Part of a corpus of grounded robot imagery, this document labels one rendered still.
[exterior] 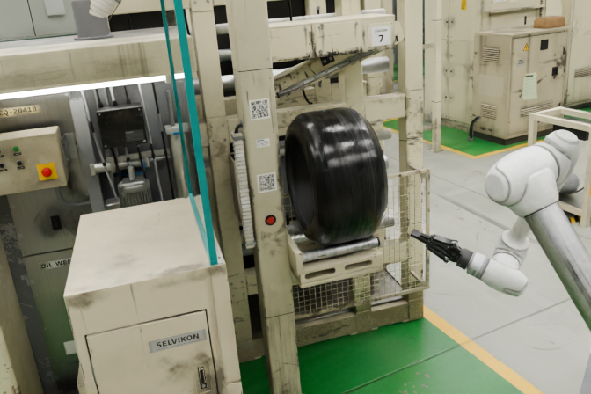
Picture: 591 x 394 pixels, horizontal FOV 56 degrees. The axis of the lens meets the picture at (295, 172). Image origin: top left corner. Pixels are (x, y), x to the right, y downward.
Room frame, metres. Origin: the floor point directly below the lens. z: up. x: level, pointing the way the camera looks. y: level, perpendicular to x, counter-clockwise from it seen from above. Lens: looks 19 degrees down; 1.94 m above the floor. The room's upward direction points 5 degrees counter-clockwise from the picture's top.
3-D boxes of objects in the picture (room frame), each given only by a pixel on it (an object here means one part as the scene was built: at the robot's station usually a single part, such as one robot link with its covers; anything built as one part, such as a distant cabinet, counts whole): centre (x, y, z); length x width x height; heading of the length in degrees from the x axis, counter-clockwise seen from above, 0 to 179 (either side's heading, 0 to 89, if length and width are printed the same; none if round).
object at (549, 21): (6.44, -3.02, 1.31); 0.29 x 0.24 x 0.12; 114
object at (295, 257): (2.12, 0.06, 0.90); 0.40 x 0.03 x 0.10; 15
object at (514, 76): (6.43, -2.71, 0.62); 0.91 x 0.58 x 1.25; 114
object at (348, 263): (2.03, -0.15, 0.83); 0.36 x 0.09 x 0.06; 105
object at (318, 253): (2.03, -0.15, 0.90); 0.35 x 0.05 x 0.05; 105
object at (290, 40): (2.48, -0.16, 1.71); 0.61 x 0.25 x 0.15; 105
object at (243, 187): (2.03, 0.20, 1.19); 0.05 x 0.04 x 0.48; 15
